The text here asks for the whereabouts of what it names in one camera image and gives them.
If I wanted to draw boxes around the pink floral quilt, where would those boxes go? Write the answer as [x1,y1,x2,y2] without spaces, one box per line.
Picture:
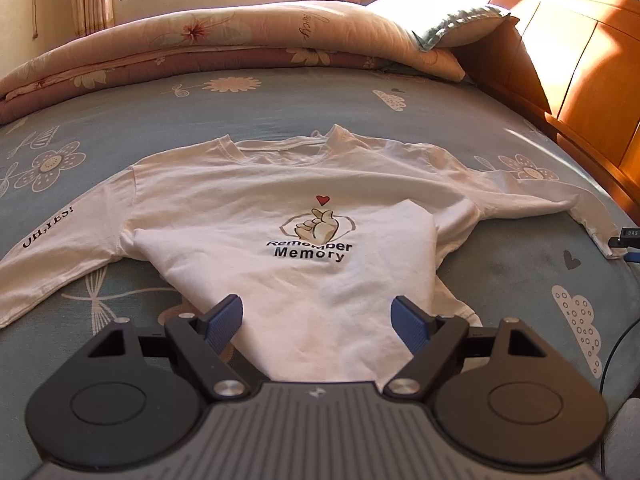
[0,0,467,126]

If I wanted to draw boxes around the wooden headboard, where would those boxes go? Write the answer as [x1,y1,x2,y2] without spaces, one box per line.
[425,0,640,211]

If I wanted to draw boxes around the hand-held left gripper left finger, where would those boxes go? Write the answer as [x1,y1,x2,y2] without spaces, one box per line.
[90,295,251,401]

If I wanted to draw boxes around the cream pillow with teal fringe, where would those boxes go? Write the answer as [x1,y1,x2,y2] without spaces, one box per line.
[367,0,521,53]

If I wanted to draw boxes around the bed with blue floral sheet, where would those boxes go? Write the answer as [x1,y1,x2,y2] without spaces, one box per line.
[0,65,640,411]

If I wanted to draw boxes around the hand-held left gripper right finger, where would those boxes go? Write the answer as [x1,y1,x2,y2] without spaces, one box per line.
[386,296,543,401]

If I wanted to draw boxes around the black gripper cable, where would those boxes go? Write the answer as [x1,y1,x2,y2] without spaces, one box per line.
[599,319,640,403]

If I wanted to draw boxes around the person's grey pants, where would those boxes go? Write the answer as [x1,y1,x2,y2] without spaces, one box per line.
[597,400,640,480]

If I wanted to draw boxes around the white long-sleeve printed shirt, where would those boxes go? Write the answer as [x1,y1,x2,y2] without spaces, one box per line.
[0,125,623,392]

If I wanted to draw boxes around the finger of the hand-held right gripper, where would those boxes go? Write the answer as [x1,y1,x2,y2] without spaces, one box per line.
[608,236,640,262]

